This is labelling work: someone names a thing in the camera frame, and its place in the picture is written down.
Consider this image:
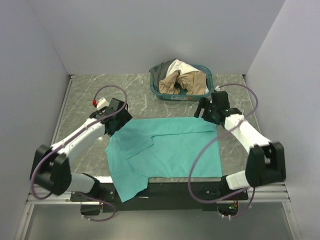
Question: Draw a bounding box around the teal plastic laundry basket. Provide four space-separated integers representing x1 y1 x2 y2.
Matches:
149 64 214 102

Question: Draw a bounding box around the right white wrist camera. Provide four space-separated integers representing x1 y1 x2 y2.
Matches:
214 85 222 92

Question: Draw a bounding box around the white t shirt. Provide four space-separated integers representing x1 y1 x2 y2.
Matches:
166 59 200 77

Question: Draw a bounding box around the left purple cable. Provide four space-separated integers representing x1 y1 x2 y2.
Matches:
29 85 130 223

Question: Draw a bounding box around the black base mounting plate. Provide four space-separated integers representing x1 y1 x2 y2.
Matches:
70 181 249 216

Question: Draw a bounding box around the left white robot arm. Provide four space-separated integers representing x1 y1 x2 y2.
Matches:
30 98 132 201

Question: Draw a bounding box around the dark grey t shirt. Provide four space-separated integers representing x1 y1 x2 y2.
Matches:
149 59 175 90

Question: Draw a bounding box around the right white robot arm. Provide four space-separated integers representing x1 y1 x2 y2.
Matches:
194 91 286 200

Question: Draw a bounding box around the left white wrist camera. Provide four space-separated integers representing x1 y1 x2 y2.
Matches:
92 97 109 110

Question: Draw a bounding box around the aluminium frame rail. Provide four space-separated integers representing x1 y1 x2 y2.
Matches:
26 183 291 205

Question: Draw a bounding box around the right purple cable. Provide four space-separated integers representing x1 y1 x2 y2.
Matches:
187 83 260 221

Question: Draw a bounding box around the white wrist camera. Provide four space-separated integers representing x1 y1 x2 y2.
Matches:
214 85 222 92
92 97 109 110

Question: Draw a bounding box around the beige t shirt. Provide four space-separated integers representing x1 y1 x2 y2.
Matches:
158 71 208 95

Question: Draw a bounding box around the teal t shirt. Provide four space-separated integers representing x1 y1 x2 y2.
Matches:
105 117 217 202

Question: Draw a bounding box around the purple cable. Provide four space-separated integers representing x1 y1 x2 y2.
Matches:
29 85 130 223
187 83 260 221

